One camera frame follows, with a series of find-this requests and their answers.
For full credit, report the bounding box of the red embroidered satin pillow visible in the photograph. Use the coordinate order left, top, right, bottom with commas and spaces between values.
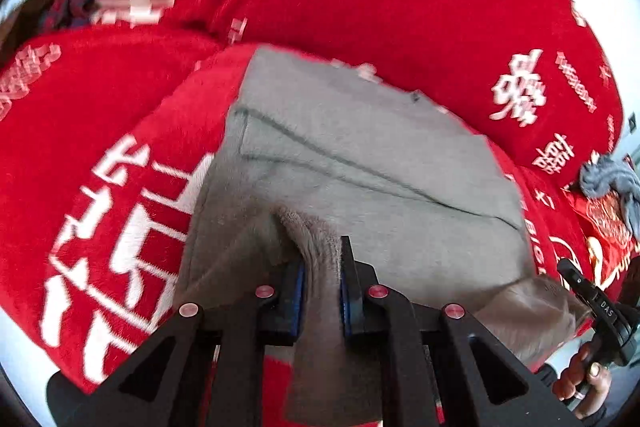
564, 191, 639, 300

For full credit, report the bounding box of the red wedding bed cover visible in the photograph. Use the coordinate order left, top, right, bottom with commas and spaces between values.
0, 24, 622, 427

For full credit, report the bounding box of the grey knit sweater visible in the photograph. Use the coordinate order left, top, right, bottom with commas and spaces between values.
175, 46, 587, 426

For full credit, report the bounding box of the grey fleece towel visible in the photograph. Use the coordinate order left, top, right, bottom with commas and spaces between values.
579, 155, 640, 239

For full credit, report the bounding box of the person's right hand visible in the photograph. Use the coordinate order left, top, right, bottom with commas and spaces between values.
551, 343, 612, 421

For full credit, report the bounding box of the red wedding quilt roll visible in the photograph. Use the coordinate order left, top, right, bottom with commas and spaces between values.
94, 0, 623, 185

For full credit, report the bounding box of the dark plaid cloth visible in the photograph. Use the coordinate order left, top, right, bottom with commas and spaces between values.
37, 0, 96, 34

